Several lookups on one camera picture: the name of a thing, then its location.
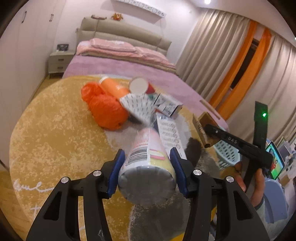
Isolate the pink yogurt bottle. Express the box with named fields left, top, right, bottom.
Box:
left=118, top=128, right=176, bottom=206

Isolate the brown paper bag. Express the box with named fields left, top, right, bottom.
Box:
left=193, top=111, right=220, bottom=148

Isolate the blue white milk carton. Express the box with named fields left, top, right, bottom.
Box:
left=154, top=93, right=183, bottom=118

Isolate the person's right hand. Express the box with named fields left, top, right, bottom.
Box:
left=234, top=162, right=265, bottom=210

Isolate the tablet with green screen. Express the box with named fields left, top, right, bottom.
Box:
left=266, top=141, right=285, bottom=180

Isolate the light blue plastic basket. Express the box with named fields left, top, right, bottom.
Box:
left=213, top=141, right=241, bottom=170

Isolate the blue plastic stool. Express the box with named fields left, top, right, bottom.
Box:
left=263, top=179, right=288, bottom=223

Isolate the silver snack wrapper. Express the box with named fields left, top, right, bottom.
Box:
left=156, top=113, right=187, bottom=160

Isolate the orange plastic bag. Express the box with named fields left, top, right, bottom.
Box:
left=81, top=82, right=129, bottom=131

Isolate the white heart pattern paper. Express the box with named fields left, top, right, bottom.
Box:
left=119, top=93, right=156, bottom=126

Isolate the yellow round plush rug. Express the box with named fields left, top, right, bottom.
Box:
left=10, top=76, right=190, bottom=240

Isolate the orange sheer curtain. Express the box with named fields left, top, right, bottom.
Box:
left=208, top=20, right=273, bottom=121

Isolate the orange paper cup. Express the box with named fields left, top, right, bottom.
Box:
left=99, top=76, right=130, bottom=100

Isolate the beige curtain right panel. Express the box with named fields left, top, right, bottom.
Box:
left=227, top=35, right=295, bottom=144

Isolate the beige curtain panel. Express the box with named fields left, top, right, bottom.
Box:
left=227, top=35, right=295, bottom=144
left=176, top=9, right=250, bottom=100

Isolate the red paper cup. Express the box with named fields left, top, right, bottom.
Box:
left=128, top=77, right=155, bottom=95

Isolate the bed with purple cover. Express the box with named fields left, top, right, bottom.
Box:
left=63, top=55, right=229, bottom=130

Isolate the pink folded blanket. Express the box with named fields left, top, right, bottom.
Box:
left=76, top=41, right=176, bottom=74

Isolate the right pink pillow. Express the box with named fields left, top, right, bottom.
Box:
left=135, top=47, right=168, bottom=61

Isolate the pink pillow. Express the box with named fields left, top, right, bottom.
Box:
left=135, top=47, right=168, bottom=61
left=90, top=38, right=137, bottom=53

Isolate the beige curtain left panel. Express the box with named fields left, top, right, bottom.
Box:
left=176, top=9, right=250, bottom=100

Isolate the beige nightstand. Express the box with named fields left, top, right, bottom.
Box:
left=48, top=50, right=75, bottom=78

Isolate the left pink pillow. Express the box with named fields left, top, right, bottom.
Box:
left=90, top=38, right=137, bottom=53

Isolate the beige padded headboard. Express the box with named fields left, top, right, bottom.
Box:
left=76, top=17, right=171, bottom=55

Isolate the orange plush toy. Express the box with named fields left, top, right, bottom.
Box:
left=111, top=13, right=123, bottom=21

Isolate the dark item on headboard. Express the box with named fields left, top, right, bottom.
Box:
left=91, top=15, right=107, bottom=20

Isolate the white wardrobe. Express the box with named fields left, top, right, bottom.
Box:
left=1, top=1, right=66, bottom=170

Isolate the white decorated wall shelf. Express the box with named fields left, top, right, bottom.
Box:
left=116, top=0, right=167, bottom=18

